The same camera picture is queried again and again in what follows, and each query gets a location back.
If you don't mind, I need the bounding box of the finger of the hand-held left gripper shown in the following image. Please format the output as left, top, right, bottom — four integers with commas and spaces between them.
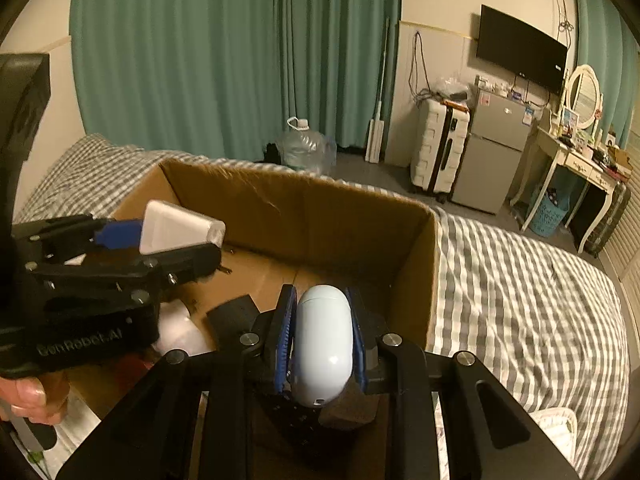
25, 242, 223, 307
12, 214, 147, 262

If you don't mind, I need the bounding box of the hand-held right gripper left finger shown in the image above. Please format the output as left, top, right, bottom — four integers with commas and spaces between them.
55, 284, 298, 480

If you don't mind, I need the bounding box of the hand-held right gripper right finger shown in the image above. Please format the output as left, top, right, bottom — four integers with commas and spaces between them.
345, 287, 581, 480

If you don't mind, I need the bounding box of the light blue oval case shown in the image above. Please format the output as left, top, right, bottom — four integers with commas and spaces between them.
290, 284, 358, 406

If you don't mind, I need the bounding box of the white bottle with red cap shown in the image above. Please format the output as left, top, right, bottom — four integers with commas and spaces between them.
115, 300, 216, 386

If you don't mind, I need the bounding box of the brown cardboard box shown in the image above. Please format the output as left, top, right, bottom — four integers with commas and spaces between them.
65, 157, 441, 461

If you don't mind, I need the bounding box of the person's left hand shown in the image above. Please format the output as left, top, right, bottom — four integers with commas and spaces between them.
0, 372, 71, 426

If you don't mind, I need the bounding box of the clear water jug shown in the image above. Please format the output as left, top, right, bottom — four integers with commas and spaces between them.
277, 116, 337, 173

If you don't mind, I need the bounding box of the green curtain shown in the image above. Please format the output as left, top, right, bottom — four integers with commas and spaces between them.
70, 0, 282, 161
570, 0, 640, 146
277, 0, 403, 148

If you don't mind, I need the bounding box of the white mop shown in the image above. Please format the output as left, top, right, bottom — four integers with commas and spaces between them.
364, 17, 391, 163

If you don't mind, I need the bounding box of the white suitcase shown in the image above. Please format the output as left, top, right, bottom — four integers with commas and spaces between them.
410, 97, 472, 196

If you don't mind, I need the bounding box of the blue laundry basket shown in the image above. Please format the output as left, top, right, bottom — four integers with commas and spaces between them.
530, 187, 571, 237

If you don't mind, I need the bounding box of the silver small fridge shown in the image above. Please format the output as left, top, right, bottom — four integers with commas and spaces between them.
450, 87, 536, 216

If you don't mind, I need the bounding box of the clear plastic bag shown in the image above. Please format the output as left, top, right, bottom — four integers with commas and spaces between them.
432, 77, 473, 106

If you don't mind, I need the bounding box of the white dressing table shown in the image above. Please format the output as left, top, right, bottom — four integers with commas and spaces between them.
510, 125, 626, 253

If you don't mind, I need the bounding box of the dark suitcase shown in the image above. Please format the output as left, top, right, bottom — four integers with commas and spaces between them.
582, 180, 632, 258

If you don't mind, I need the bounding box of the white louvered wardrobe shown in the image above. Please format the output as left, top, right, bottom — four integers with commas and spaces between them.
595, 125, 640, 286

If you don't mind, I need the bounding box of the small brown box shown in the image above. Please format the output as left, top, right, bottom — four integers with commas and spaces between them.
607, 145, 633, 171

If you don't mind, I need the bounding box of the white oval mirror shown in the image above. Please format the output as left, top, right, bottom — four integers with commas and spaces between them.
562, 64, 603, 131

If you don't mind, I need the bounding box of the hanging dark cable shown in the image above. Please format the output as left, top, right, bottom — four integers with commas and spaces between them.
409, 30, 432, 106

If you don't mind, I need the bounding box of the black wall television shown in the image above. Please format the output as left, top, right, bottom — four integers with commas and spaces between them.
475, 4, 569, 95

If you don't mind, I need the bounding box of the air conditioner cable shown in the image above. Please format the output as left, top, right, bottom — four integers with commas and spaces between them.
554, 0, 574, 36

